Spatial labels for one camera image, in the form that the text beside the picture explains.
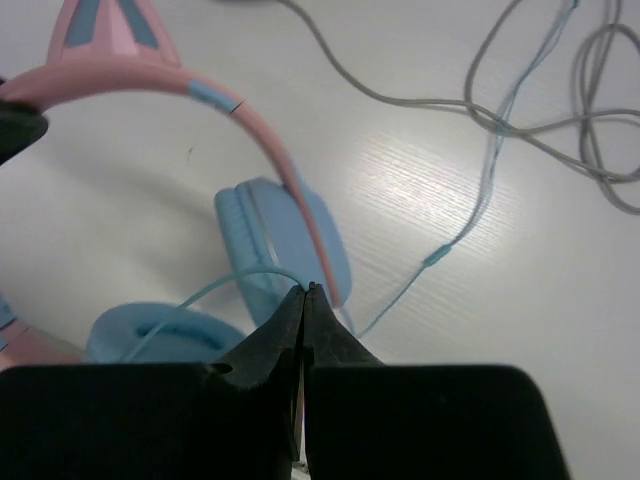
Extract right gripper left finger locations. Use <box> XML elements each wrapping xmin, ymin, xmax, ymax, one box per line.
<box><xmin>1</xmin><ymin>287</ymin><xmax>304</xmax><ymax>479</ymax></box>

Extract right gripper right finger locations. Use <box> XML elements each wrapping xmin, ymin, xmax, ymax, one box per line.
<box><xmin>303</xmin><ymin>285</ymin><xmax>569</xmax><ymax>479</ymax></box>

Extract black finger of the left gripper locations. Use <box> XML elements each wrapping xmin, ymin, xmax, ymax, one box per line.
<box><xmin>0</xmin><ymin>100</ymin><xmax>49</xmax><ymax>165</ymax></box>

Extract light blue headphone cable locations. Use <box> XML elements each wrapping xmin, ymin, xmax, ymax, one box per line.
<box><xmin>122</xmin><ymin>0</ymin><xmax>581</xmax><ymax>364</ymax></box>

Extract pink blue cat-ear headphones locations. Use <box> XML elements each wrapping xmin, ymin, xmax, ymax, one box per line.
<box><xmin>1</xmin><ymin>1</ymin><xmax>352</xmax><ymax>346</ymax></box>

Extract grey headphone cable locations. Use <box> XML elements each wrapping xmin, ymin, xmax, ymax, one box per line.
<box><xmin>214</xmin><ymin>0</ymin><xmax>640</xmax><ymax>216</ymax></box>

